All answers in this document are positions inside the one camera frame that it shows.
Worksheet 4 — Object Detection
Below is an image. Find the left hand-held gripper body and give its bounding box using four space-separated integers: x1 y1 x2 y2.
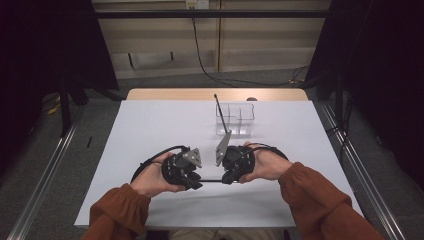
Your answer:
161 146 204 187

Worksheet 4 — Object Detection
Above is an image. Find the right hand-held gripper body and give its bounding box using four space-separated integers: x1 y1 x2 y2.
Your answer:
214 130 256 177

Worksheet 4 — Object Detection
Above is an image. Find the clear plastic organizer box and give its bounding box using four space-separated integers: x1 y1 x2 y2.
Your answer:
215 102 256 137

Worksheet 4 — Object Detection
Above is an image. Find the black pen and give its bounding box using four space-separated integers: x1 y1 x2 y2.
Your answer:
213 93 231 134

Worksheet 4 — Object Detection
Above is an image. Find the person's left hand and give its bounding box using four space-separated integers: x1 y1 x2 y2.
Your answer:
130 151 186 199

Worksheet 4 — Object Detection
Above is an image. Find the person's right hand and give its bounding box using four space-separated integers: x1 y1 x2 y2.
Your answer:
238 141 294 184

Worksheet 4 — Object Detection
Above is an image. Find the white table sheet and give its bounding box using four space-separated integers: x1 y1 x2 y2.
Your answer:
73 99 368 229

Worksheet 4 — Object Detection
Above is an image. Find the wooden table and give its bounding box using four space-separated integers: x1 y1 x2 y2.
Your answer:
125 87 309 102

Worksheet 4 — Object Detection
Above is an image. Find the black metal stand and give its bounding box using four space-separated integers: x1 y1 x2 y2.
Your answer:
59 76 73 138

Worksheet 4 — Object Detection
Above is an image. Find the yellow floor item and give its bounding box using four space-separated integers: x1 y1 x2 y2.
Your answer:
46 103 62 116

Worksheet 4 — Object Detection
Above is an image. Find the black horizontal bar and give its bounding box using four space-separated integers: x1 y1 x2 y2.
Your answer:
56 9 331 20

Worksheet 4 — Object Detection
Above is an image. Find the dark curtain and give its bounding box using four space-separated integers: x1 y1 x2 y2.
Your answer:
0 0 119 178
304 0 424 191

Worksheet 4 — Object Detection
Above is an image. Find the left hand-held gripper cable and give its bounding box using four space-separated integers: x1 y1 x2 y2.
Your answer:
130 144 191 184

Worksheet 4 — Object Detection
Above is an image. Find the hand-held gripper cable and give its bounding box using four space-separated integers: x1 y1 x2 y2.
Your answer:
233 143 289 164
130 144 191 184

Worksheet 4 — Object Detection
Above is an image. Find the right hand-held gripper cable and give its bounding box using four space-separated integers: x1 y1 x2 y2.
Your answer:
233 143 289 164

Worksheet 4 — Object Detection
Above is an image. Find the black wall cable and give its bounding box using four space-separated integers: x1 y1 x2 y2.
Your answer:
190 16 311 88

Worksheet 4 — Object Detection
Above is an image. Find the metal floor rail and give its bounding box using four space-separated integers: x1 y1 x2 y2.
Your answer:
6 103 84 240
321 102 407 240

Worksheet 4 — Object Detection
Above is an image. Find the white wall socket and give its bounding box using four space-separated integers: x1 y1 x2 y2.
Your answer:
185 0 210 10

